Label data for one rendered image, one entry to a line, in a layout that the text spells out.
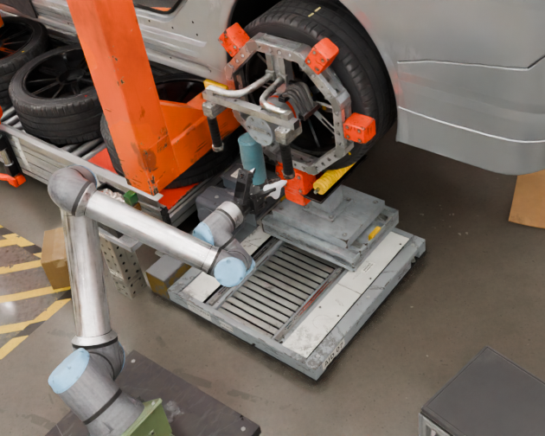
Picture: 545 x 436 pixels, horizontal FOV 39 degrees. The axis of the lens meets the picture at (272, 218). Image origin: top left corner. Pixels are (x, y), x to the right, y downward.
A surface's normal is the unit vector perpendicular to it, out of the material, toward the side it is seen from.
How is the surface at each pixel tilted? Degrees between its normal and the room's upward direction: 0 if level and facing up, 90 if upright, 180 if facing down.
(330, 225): 0
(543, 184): 2
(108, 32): 90
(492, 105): 90
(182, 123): 90
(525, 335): 0
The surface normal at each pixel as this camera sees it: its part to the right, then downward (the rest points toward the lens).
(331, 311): -0.13, -0.74
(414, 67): -0.62, 0.58
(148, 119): 0.78, 0.33
